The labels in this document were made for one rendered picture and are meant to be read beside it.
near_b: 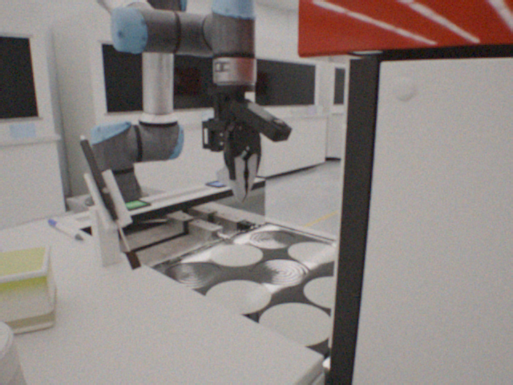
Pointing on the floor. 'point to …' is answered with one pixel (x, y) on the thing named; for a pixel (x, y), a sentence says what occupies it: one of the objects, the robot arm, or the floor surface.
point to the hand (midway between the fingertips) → (244, 196)
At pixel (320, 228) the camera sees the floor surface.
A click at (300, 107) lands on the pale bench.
